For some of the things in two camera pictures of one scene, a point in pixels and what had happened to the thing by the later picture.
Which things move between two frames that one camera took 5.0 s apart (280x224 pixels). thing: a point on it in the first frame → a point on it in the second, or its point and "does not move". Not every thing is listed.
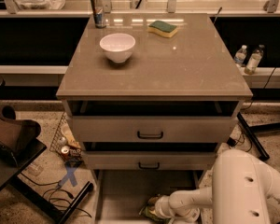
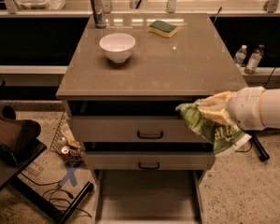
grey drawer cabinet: [151, 98] does not move
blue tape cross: [69, 175] does not move
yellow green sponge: [169, 31] does not move
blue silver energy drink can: [96, 1] does not move
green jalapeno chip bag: [150, 214] → [221, 136]
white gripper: [161, 206] → [245, 107]
